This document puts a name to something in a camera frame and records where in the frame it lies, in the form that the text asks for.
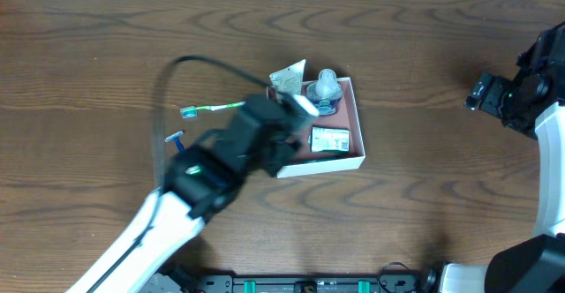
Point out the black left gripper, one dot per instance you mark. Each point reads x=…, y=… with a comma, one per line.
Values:
x=280, y=140

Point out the blue disposable razor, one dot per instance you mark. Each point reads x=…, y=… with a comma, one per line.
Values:
x=175, y=138

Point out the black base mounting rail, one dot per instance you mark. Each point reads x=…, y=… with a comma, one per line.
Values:
x=394, y=282

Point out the red green toothpaste tube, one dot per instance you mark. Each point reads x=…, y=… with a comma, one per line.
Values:
x=326, y=158

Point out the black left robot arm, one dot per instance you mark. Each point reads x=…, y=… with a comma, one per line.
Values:
x=199, y=182

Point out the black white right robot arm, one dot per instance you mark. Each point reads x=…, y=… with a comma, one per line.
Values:
x=531, y=103

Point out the white box with pink interior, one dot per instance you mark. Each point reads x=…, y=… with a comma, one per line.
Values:
x=345, y=118

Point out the white lotion tube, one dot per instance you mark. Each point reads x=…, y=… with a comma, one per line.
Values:
x=289, y=80

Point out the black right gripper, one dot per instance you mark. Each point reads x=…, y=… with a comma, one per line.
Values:
x=478, y=97

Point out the green white toothbrush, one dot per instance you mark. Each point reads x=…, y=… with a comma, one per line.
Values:
x=192, y=111

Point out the white green labelled packet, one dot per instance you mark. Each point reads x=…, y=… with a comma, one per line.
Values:
x=329, y=140

